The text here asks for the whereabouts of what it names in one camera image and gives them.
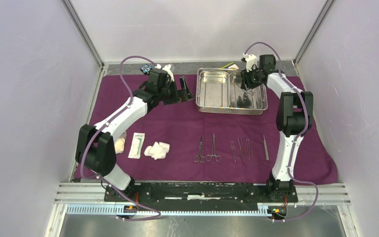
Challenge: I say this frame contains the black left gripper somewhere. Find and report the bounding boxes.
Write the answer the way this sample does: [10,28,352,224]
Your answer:
[157,76,193,106]

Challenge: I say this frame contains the metal mesh instrument tray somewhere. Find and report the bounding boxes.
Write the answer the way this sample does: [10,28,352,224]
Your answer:
[196,68,268,115]

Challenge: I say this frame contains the white gauze wad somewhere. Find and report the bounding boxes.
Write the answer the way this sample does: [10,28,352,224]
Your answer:
[144,142,170,160]

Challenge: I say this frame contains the steel surgical scissors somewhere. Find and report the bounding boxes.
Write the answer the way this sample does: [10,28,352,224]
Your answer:
[194,137,206,163]

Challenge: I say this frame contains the steel hemostat clamp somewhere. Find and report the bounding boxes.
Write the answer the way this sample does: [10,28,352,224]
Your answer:
[206,134,222,162]
[235,83,255,97]

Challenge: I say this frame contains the thin curved steel tweezers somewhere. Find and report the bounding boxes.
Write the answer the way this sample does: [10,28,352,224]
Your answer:
[246,138,251,160]

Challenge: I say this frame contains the steel needle holder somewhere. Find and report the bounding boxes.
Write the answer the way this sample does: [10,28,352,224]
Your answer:
[237,136,245,162]

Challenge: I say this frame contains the suture packet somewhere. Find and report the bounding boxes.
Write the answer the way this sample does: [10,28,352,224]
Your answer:
[128,133,145,159]

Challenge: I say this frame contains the steel forceps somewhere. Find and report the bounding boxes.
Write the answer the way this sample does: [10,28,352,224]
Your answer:
[263,135,269,161]

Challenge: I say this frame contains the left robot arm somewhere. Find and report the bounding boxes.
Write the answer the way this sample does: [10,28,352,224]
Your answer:
[75,67,194,201]

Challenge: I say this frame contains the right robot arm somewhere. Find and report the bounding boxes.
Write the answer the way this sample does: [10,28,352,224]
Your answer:
[240,53,313,201]

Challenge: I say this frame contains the steel right inner pan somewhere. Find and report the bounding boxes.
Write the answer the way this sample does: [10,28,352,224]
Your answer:
[229,72,265,110]

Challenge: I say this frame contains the steel pan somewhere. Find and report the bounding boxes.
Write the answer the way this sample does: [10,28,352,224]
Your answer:
[196,68,230,108]
[229,72,265,110]

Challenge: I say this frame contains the steel left inner pan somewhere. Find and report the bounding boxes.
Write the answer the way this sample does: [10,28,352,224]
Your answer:
[196,68,230,108]

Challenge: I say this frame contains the black blue toy car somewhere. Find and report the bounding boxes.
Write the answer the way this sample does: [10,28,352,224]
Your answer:
[140,64,152,75]

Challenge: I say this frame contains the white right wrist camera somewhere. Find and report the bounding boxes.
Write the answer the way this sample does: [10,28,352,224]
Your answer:
[241,53,258,72]

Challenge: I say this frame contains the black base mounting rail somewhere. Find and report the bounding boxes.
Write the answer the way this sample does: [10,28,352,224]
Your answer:
[104,182,299,212]

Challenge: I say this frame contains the aluminium corner frame rail right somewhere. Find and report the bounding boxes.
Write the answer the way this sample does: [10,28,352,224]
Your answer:
[293,0,336,65]

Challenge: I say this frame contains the aluminium corner frame rail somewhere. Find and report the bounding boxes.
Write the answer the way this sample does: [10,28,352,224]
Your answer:
[61,0,104,68]
[293,0,336,65]

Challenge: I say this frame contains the aluminium corner frame rail left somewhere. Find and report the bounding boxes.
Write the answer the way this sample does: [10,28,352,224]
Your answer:
[61,0,104,68]

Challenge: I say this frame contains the aluminium front frame rail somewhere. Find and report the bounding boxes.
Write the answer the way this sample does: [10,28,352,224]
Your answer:
[54,183,351,217]

